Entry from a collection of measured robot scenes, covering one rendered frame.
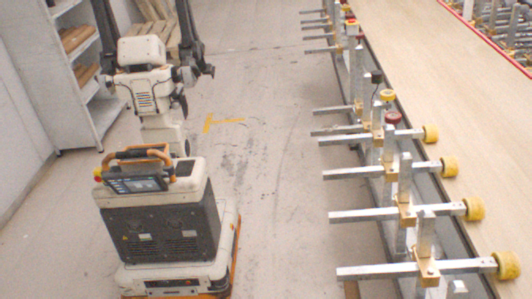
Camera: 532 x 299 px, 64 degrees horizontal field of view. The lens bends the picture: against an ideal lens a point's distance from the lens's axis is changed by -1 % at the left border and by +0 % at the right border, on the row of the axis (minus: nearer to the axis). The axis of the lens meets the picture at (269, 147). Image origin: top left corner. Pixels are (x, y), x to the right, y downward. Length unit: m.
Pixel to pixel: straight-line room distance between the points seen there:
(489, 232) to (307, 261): 1.32
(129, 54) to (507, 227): 1.78
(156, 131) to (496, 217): 1.66
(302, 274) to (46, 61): 2.65
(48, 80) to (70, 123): 0.42
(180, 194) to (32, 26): 2.23
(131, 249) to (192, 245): 0.33
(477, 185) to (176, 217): 1.36
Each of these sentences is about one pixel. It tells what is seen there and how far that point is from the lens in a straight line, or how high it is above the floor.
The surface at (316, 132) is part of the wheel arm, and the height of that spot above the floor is 0.85.
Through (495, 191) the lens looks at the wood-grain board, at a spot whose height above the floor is 0.90.
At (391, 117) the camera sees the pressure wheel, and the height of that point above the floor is 0.91.
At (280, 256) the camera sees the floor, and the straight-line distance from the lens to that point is 2.71.
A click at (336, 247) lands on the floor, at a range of 2.74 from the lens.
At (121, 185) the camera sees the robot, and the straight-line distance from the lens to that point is 2.07.
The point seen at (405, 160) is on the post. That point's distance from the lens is 1.46.
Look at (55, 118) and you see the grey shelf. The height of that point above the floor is 0.40.
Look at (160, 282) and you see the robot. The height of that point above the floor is 0.23.
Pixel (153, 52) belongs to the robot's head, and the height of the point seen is 1.32.
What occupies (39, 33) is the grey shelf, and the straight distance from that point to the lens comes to 3.88.
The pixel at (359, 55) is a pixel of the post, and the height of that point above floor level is 1.13.
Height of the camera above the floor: 1.99
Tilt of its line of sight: 33 degrees down
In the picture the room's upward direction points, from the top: 8 degrees counter-clockwise
